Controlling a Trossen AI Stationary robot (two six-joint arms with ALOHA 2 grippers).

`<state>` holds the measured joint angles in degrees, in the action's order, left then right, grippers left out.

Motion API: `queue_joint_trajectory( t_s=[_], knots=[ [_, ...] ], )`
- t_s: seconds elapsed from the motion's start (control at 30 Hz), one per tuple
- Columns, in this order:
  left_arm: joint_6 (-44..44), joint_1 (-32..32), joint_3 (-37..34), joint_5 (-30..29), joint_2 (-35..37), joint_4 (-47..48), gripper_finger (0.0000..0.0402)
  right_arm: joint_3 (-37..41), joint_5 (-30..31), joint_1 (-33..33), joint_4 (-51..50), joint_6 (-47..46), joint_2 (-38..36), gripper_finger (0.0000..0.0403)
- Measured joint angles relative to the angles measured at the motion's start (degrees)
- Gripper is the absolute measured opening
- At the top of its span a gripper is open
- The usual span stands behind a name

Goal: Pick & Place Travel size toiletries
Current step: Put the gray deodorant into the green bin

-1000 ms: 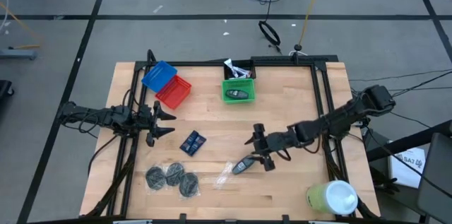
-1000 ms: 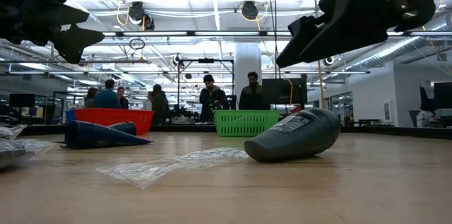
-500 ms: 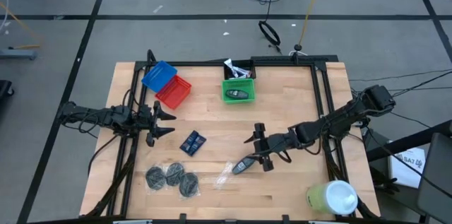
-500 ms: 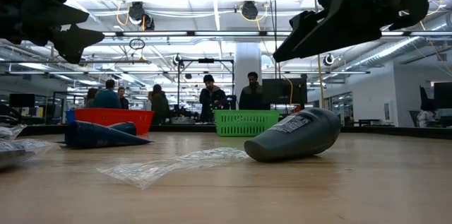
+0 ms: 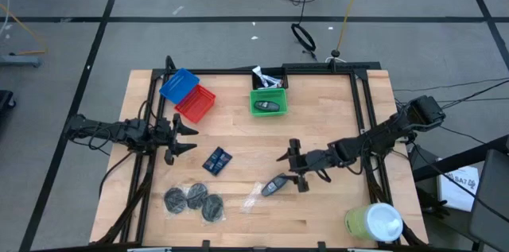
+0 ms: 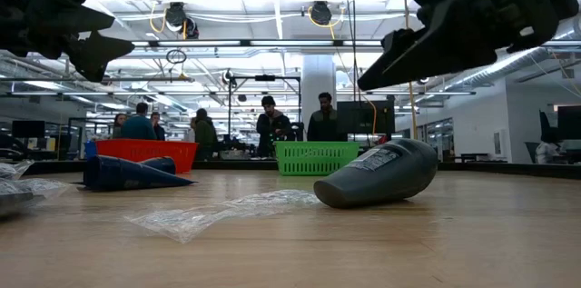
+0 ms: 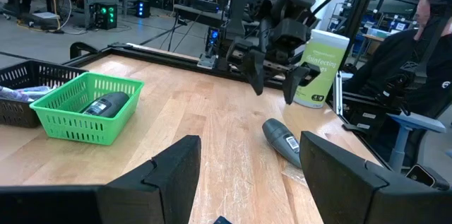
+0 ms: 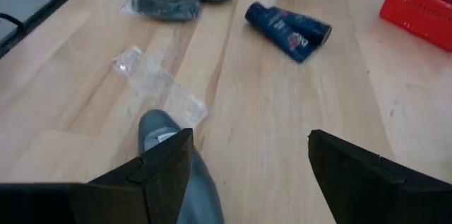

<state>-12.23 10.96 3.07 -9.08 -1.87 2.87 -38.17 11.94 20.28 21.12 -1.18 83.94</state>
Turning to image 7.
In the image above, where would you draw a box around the green plastic basket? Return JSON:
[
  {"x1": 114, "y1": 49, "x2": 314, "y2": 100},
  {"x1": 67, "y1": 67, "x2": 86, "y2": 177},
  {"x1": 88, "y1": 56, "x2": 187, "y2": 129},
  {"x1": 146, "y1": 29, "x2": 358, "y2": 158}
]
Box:
[{"x1": 29, "y1": 71, "x2": 145, "y2": 146}]

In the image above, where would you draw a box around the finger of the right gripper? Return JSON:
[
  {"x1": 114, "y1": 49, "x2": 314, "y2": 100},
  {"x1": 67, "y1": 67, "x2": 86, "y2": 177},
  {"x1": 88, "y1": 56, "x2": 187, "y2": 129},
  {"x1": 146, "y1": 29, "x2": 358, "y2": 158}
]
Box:
[
  {"x1": 243, "y1": 49, "x2": 266, "y2": 97},
  {"x1": 282, "y1": 64, "x2": 311, "y2": 105}
]

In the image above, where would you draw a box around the person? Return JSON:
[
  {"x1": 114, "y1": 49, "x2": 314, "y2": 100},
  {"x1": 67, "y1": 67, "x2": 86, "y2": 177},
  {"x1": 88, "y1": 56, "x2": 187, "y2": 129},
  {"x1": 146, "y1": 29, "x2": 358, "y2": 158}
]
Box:
[{"x1": 344, "y1": 0, "x2": 452, "y2": 119}]

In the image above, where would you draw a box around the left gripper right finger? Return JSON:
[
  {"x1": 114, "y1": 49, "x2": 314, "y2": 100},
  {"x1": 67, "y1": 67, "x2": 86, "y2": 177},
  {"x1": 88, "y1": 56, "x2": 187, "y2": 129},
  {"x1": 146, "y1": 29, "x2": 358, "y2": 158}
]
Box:
[{"x1": 299, "y1": 131, "x2": 389, "y2": 224}]

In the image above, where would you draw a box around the black metal table frame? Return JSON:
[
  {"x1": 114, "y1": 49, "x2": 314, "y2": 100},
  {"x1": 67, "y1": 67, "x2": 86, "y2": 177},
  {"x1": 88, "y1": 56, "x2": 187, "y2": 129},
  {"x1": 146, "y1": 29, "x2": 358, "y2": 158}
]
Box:
[{"x1": 69, "y1": 42, "x2": 301, "y2": 90}]

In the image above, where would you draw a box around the blue-grey stool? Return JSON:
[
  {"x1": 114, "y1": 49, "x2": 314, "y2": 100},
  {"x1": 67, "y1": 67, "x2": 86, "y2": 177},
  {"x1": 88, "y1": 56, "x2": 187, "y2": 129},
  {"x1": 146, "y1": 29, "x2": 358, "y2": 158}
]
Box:
[{"x1": 386, "y1": 112, "x2": 446, "y2": 174}]

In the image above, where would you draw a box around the black upright post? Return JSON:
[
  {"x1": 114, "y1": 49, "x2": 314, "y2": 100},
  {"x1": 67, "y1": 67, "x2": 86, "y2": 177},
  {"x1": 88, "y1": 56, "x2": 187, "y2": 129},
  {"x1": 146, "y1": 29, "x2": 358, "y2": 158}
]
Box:
[{"x1": 338, "y1": 0, "x2": 386, "y2": 69}]

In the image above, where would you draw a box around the black smartphone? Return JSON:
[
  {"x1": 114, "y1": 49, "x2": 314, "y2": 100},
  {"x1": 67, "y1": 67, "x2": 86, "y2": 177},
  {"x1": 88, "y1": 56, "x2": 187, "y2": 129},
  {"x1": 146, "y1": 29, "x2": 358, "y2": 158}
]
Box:
[{"x1": 405, "y1": 163, "x2": 451, "y2": 191}]

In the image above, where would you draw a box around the black plastic basket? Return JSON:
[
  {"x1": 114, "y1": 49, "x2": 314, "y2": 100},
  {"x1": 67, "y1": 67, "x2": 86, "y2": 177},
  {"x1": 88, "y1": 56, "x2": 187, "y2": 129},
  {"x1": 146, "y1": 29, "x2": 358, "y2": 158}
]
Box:
[{"x1": 0, "y1": 59, "x2": 89, "y2": 129}]

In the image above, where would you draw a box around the computer tower with blue lights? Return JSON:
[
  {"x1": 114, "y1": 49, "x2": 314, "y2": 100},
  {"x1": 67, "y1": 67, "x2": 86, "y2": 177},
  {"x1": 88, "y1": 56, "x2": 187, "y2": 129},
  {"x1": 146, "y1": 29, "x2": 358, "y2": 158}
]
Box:
[{"x1": 136, "y1": 0, "x2": 151, "y2": 19}]

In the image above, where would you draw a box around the empty clear plastic bag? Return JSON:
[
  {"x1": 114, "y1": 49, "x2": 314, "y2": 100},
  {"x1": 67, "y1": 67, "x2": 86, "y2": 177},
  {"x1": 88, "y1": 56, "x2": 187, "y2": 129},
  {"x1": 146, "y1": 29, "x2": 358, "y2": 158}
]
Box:
[{"x1": 282, "y1": 165, "x2": 308, "y2": 187}]

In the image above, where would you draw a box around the green disinfecting wipes canister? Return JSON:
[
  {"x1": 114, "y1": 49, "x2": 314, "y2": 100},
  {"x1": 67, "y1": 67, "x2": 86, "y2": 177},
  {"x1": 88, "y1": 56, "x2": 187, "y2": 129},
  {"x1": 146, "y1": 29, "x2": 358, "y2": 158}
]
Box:
[{"x1": 293, "y1": 28, "x2": 350, "y2": 109}]

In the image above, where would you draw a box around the computer tower with green lights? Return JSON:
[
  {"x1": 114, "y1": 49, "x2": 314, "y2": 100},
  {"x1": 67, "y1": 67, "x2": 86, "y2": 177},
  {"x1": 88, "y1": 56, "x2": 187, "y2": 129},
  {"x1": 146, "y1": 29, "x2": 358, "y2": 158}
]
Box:
[{"x1": 94, "y1": 3, "x2": 118, "y2": 30}]

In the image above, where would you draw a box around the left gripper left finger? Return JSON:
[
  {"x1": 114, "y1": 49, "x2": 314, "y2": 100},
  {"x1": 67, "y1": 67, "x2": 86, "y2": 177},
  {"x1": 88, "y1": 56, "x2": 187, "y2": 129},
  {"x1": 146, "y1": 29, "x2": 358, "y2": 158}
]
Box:
[{"x1": 97, "y1": 134, "x2": 202, "y2": 224}]

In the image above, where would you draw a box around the white upright bar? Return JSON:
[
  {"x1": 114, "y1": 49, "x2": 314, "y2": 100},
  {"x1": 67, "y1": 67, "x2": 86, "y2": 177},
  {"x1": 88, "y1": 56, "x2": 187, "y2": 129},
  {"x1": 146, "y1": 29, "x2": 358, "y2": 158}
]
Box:
[{"x1": 333, "y1": 71, "x2": 345, "y2": 116}]

